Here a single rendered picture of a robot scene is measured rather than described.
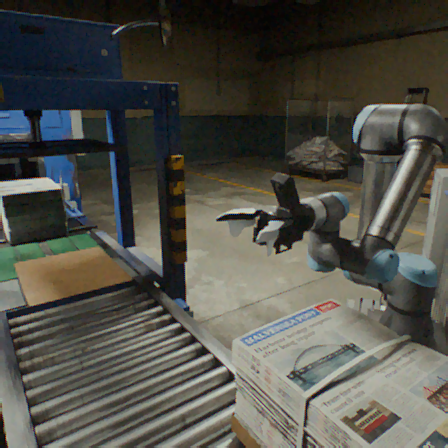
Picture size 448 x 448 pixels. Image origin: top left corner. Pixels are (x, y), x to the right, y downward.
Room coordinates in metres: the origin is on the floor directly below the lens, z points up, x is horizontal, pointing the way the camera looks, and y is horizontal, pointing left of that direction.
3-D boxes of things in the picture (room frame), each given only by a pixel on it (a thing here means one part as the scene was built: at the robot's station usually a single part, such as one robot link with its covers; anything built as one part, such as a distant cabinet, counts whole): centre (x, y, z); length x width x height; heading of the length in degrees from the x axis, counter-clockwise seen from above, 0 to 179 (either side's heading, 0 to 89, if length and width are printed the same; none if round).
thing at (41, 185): (1.99, 1.11, 0.93); 0.38 x 0.30 x 0.26; 35
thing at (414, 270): (0.96, -0.52, 0.98); 0.13 x 0.12 x 0.14; 42
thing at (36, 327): (1.12, 0.49, 0.77); 0.47 x 0.05 x 0.05; 125
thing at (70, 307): (1.17, 0.53, 0.77); 0.47 x 0.05 x 0.05; 125
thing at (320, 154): (8.36, -1.94, 0.85); 1.21 x 0.83 x 1.71; 35
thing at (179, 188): (1.48, 0.22, 1.05); 0.05 x 0.05 x 0.45; 35
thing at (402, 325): (0.95, -0.52, 0.87); 0.15 x 0.15 x 0.10
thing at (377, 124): (1.05, -0.43, 1.19); 0.15 x 0.12 x 0.55; 42
